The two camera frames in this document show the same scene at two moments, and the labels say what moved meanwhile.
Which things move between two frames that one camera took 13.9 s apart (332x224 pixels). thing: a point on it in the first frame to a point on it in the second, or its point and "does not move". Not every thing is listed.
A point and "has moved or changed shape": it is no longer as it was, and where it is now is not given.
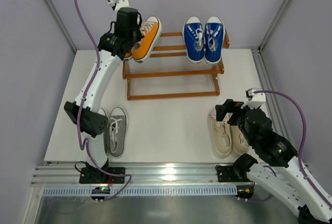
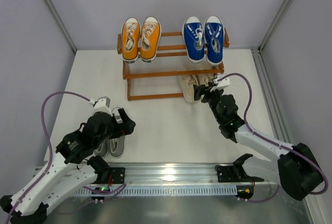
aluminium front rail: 138,174 does not move
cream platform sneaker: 239,147 to 204,79
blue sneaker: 193,30 does not move
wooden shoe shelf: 168,75 does not move
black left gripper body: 138,30 to 120,124
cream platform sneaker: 220,135 to 187,82
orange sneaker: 151,29 has moved or changed shape
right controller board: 245,191 does not move
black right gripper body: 225,108 to 205,94
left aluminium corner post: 54,12 does not move
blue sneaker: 214,36 does not move
